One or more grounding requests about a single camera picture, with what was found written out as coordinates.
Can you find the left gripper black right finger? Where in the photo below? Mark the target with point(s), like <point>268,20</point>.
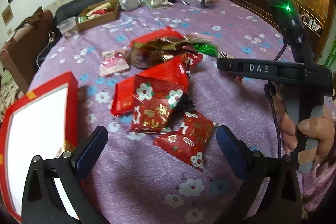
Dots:
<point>282,200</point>

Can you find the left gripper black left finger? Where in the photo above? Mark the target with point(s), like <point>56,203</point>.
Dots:
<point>53,191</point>

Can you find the small red floral snack packet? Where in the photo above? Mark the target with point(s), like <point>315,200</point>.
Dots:
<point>189,142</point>

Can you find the green snack packet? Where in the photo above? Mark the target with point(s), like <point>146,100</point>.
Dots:
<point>206,48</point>

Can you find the long red snack bar packet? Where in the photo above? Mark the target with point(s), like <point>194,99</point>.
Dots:
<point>123,97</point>

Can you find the pink white snack packet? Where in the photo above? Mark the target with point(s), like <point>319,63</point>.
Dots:
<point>113,62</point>

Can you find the brown gold sesame packet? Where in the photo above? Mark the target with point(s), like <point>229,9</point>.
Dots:
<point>154,52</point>

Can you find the cardboard box of snacks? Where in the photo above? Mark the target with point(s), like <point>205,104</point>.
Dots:
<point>98,14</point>

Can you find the person right hand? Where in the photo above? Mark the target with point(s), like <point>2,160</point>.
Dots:
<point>321,128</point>

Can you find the red white gift box tray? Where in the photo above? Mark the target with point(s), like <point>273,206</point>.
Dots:
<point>43,122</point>

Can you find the leopard print blanket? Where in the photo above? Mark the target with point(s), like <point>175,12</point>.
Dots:
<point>10,92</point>

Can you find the brown armchair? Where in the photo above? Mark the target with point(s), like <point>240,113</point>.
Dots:
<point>19,54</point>

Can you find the red rectangular snack box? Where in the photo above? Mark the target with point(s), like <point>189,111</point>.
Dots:
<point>155,36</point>

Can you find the white cloth bundle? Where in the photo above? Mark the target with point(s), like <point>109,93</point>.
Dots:
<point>156,3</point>

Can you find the clear plastic cup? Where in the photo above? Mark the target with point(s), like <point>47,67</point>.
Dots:
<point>68,27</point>

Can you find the white ceramic mug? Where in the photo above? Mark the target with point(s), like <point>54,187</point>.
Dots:
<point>129,5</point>

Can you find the small wall plaque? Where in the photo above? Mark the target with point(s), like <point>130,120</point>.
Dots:
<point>7,15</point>

